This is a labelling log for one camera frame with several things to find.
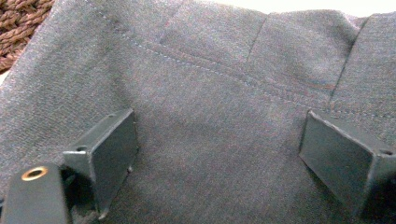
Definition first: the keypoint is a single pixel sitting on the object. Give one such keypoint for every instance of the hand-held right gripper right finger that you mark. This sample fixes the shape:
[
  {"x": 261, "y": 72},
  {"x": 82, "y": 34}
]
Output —
[{"x": 339, "y": 155}]

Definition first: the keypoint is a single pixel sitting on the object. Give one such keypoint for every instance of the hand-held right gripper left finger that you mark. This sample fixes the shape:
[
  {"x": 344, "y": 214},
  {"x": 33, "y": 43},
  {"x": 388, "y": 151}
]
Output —
[{"x": 106, "y": 161}]

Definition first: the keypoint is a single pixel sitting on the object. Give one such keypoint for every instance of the grey pants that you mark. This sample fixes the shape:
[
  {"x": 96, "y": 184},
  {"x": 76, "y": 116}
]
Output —
[{"x": 202, "y": 124}]

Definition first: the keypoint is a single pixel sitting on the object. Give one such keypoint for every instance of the brown woven basket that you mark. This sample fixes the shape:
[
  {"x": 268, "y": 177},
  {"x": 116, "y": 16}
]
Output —
[{"x": 18, "y": 28}]

